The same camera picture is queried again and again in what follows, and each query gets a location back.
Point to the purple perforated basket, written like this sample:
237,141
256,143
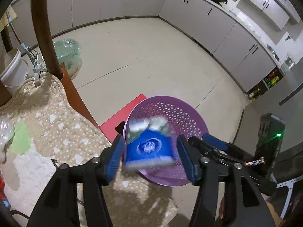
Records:
183,119

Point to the white upper wall cabinets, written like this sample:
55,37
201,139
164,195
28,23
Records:
278,11

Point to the quilted heart pattern table cover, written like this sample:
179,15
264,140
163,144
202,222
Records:
48,133

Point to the mop with blue clamp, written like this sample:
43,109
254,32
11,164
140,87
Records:
30,52

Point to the green bagged trash bin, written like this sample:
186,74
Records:
68,54

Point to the red floor mat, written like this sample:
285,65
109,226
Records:
115,124

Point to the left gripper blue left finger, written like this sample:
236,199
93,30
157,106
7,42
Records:
57,205

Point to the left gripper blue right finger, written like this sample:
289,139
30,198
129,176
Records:
206,167

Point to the grey kitchen base cabinets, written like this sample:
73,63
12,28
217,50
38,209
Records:
224,36

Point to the clear plastic bag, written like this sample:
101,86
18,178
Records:
7,133

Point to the white plastic bucket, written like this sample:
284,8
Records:
14,70

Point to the blue printed box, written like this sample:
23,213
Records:
149,144

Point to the dark wooden chair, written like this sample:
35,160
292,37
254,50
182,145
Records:
43,35

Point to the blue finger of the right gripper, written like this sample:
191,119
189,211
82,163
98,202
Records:
214,142

